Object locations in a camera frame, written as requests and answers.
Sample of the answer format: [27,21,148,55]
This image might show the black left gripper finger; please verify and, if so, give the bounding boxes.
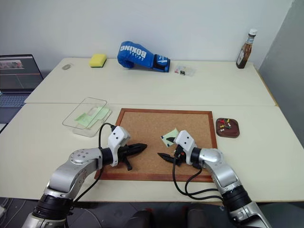
[127,147,147,157]
[126,142,148,151]

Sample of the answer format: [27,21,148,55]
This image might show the small clear parts case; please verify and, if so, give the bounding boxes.
[173,65,198,77]

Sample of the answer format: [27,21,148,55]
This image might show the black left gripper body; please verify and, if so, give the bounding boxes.
[117,145,133,172]

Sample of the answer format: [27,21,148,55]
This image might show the brown sauce bottle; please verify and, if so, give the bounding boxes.
[235,28,258,70]

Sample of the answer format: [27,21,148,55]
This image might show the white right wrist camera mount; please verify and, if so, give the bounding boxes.
[173,130,198,165]

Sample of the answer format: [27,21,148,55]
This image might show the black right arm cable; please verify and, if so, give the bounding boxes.
[172,155,225,200]

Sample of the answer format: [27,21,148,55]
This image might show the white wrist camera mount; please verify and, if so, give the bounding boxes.
[107,126,132,167]
[173,130,198,165]

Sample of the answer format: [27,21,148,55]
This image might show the blue boxing glove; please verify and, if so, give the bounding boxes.
[116,41,171,73]

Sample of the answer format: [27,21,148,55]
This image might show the clear plastic box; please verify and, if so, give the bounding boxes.
[62,97,113,138]

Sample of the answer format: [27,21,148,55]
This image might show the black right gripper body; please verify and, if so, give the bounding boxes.
[172,144,189,167]

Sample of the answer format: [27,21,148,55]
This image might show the brown wooden tray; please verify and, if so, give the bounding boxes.
[215,117,240,139]

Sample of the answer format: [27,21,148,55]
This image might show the wood-framed cork board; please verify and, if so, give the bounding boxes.
[94,108,219,183]

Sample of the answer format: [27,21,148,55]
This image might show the yellow green sponge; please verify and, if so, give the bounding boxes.
[88,53,107,69]

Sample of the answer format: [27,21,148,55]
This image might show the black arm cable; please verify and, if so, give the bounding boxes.
[172,155,225,200]
[72,123,116,205]

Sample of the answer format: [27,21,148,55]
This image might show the light green sticky note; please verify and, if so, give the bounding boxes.
[160,128,180,149]
[74,113,95,127]
[88,106,109,122]

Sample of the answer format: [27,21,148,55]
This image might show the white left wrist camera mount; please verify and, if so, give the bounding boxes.
[107,126,132,167]

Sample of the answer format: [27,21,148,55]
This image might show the grey laptop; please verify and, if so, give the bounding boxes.
[0,54,45,124]

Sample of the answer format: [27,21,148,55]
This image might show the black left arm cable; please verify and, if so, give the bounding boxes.
[72,123,116,205]

